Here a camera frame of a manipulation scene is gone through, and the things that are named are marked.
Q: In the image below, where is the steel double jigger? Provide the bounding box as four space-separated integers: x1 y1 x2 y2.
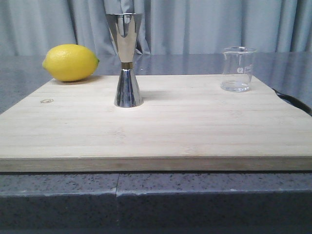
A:
106 13 143 108

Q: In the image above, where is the small glass beaker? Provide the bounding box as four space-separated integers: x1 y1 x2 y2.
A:
220 46 257 93

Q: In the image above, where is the light wooden cutting board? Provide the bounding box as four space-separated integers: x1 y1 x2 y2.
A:
0 75 312 172

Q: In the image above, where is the yellow lemon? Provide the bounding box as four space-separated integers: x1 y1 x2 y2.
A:
42 44 99 82

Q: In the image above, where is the grey curtain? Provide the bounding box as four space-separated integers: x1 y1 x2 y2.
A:
0 0 312 56

